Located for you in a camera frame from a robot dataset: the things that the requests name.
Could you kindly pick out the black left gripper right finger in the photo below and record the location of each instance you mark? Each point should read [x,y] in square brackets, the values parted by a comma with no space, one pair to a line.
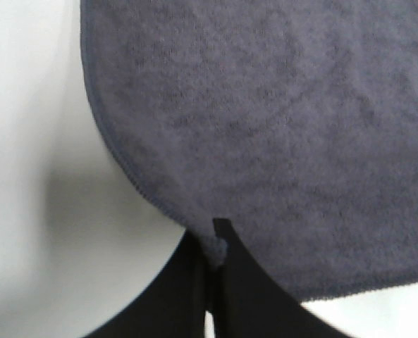
[247,303]

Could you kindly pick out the dark grey towel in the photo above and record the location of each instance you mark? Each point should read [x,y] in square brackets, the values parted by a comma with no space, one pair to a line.
[295,120]

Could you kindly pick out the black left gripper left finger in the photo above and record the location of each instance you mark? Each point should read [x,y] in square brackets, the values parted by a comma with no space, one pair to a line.
[173,305]

